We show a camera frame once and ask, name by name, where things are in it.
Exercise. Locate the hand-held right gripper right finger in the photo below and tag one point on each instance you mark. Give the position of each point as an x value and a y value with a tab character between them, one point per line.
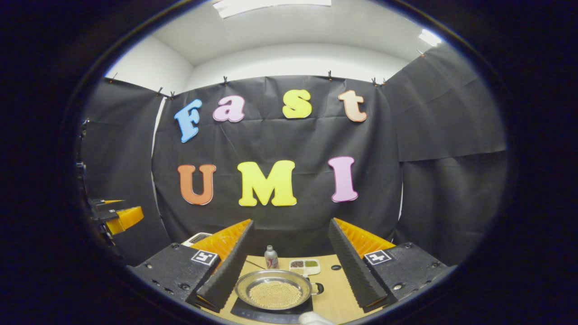
352	271

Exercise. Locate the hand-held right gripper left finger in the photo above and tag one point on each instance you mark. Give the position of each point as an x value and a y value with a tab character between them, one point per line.
228	275

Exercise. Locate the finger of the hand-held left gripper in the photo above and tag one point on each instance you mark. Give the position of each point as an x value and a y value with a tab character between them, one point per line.
97	202
128	219

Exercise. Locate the black induction cooktop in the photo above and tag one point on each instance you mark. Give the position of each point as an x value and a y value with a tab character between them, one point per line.
253	314

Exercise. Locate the pile of soybeans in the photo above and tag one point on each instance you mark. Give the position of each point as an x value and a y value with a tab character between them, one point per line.
275	294

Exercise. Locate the silver bottle with colourful label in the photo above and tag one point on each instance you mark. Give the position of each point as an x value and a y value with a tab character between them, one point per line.
271	259

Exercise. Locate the white divided dish of beans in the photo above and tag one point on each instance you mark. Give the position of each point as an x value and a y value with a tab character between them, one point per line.
305	266

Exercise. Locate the white toaster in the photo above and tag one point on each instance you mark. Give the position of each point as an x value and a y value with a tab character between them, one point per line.
196	238

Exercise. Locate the ceiling light panel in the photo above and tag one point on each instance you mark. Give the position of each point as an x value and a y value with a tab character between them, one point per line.
429	38

